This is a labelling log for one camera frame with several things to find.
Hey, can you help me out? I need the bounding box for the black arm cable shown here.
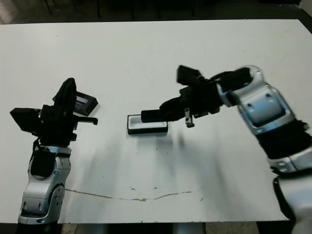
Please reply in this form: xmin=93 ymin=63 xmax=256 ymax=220
xmin=209 ymin=70 xmax=246 ymax=84
xmin=28 ymin=138 xmax=41 ymax=174

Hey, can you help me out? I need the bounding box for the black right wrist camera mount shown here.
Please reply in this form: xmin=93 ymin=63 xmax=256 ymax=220
xmin=175 ymin=65 xmax=203 ymax=86

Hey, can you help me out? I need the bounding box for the black box base white insert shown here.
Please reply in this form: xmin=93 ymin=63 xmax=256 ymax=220
xmin=126 ymin=114 xmax=169 ymax=136

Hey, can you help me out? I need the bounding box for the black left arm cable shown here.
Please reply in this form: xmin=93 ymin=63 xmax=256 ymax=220
xmin=28 ymin=138 xmax=41 ymax=174

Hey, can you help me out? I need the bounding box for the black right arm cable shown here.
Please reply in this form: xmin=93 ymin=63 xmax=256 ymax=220
xmin=209 ymin=70 xmax=246 ymax=84

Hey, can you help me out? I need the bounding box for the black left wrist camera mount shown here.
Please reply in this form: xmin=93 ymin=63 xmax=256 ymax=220
xmin=9 ymin=108 xmax=42 ymax=137

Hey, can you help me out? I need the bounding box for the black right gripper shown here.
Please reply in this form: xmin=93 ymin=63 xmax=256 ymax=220
xmin=159 ymin=78 xmax=221 ymax=129

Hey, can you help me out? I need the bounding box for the black box lid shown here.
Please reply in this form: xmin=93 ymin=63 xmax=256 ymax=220
xmin=52 ymin=90 xmax=99 ymax=115

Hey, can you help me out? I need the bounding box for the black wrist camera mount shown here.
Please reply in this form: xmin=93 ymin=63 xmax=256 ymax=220
xmin=175 ymin=65 xmax=203 ymax=86
xmin=9 ymin=108 xmax=42 ymax=137

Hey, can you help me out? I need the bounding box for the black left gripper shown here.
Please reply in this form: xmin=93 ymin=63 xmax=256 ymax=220
xmin=36 ymin=78 xmax=98 ymax=147

